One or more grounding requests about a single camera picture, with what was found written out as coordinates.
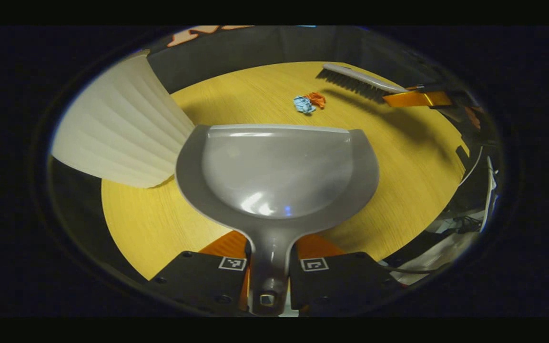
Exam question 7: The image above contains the grey dustpan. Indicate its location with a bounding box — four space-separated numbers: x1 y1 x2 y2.
175 124 380 316

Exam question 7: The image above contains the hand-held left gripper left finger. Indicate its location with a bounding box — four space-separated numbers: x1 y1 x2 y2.
147 231 250 316

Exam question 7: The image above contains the wooden desktop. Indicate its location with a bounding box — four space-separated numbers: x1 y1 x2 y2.
101 61 470 282

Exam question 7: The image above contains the black backdrop cloth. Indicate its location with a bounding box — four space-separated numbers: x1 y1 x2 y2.
146 26 451 94

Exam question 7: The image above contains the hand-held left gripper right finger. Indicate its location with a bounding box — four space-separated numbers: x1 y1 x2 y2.
288 233 403 316

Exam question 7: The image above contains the small grey broom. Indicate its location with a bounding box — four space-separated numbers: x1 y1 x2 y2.
315 63 409 103

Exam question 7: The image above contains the orange paper trash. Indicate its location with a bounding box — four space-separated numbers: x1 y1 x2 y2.
305 92 327 110

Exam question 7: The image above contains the white garbage bin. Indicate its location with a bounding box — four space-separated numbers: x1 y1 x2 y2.
51 50 195 189

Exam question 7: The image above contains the blue paper trash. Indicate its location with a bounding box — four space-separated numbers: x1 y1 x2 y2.
293 95 316 115

